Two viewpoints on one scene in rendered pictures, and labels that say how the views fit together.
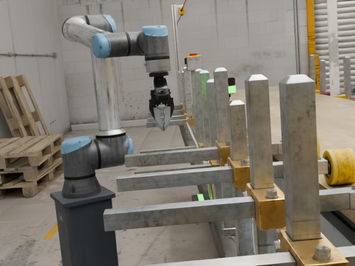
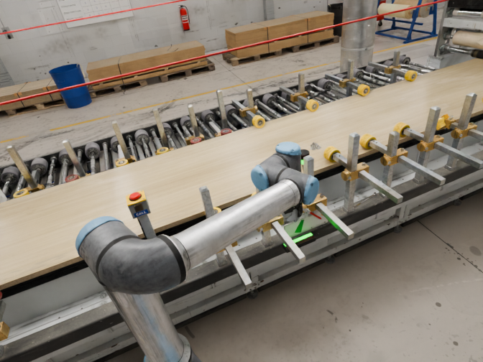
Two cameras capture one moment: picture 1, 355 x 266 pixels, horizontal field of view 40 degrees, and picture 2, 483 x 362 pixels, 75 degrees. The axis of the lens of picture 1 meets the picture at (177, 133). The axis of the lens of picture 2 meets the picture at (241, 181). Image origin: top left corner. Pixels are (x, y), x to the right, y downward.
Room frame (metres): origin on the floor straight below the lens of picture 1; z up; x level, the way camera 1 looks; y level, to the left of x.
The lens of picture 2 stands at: (2.23, 0.95, 1.90)
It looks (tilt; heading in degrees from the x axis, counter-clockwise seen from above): 35 degrees down; 254
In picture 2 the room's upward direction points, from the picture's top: 9 degrees counter-clockwise
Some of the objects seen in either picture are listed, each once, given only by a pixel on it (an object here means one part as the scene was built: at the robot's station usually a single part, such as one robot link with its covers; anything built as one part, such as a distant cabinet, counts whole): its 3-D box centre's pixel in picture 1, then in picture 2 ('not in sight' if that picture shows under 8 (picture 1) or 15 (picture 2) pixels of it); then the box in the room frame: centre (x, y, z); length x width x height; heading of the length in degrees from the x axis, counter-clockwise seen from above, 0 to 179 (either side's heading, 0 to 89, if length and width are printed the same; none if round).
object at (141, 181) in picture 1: (230, 172); (400, 158); (1.05, -0.11, 0.95); 0.50 x 0.04 x 0.04; 91
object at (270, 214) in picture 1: (265, 202); (430, 144); (0.82, -0.14, 0.95); 0.14 x 0.06 x 0.05; 1
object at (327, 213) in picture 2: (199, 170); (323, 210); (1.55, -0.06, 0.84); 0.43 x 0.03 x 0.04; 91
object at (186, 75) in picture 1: (188, 104); not in sight; (3.09, -0.09, 0.92); 0.04 x 0.04 x 0.48; 1
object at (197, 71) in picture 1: (202, 124); (213, 229); (2.09, -0.11, 0.92); 0.04 x 0.04 x 0.48; 1
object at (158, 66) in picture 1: (157, 66); not in sight; (1.78, 0.05, 1.19); 0.10 x 0.09 x 0.05; 93
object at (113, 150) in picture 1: (107, 92); (148, 319); (2.40, 0.33, 1.08); 0.17 x 0.15 x 0.75; 115
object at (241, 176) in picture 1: (241, 171); (393, 157); (1.07, -0.14, 0.95); 0.14 x 0.06 x 0.05; 1
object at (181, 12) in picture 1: (181, 60); not in sight; (4.40, -0.09, 1.20); 0.15 x 0.12 x 1.00; 1
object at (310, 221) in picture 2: (211, 191); (306, 223); (1.62, -0.10, 0.75); 0.26 x 0.01 x 0.10; 1
